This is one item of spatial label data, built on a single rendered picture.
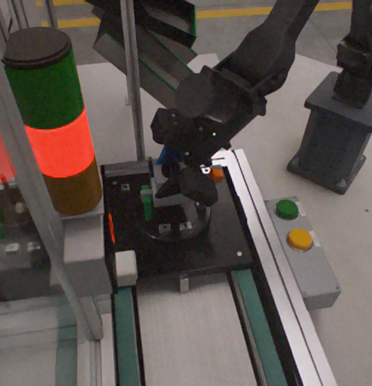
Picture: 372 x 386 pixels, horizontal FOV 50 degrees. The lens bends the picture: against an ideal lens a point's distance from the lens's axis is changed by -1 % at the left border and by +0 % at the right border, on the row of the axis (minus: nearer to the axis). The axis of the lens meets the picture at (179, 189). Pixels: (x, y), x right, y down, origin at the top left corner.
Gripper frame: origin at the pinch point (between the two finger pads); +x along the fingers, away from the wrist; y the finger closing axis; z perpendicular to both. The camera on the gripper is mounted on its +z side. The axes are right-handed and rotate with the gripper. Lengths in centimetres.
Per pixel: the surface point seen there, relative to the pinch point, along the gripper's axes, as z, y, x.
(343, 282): -38.4, 13.2, -4.2
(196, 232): -8.8, 5.9, 4.3
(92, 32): -56, -276, 95
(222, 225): -14.2, 3.7, 2.3
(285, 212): -23.1, 3.0, -5.8
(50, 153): 26.0, 21.2, -11.4
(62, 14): -38, -313, 111
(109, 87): -8, -61, 22
